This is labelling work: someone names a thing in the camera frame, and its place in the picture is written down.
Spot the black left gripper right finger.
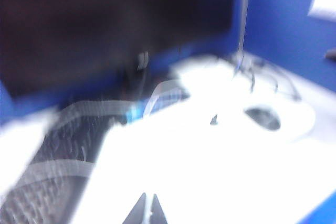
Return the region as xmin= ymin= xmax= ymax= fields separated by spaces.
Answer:
xmin=152 ymin=194 xmax=169 ymax=224

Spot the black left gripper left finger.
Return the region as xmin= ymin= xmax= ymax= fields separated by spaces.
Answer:
xmin=122 ymin=193 xmax=147 ymax=224

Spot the white charger cable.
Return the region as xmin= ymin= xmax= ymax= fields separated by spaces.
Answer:
xmin=52 ymin=78 xmax=186 ymax=122

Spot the white raised desk board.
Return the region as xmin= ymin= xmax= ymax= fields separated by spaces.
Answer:
xmin=70 ymin=56 xmax=336 ymax=224

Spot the black keyboard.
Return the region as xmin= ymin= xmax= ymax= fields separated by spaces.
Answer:
xmin=0 ymin=100 xmax=190 ymax=224

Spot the black grey computer mouse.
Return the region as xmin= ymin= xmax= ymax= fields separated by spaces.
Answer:
xmin=243 ymin=105 xmax=282 ymax=132

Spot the black computer monitor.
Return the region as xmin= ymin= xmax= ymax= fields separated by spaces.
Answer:
xmin=0 ymin=0 xmax=235 ymax=100

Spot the white usb cable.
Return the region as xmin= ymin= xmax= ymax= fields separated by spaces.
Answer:
xmin=15 ymin=158 xmax=97 ymax=185

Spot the black power plug cable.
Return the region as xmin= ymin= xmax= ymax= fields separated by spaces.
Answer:
xmin=232 ymin=56 xmax=302 ymax=101

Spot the silver partition post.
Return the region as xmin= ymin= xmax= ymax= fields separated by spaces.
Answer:
xmin=237 ymin=0 xmax=250 ymax=56

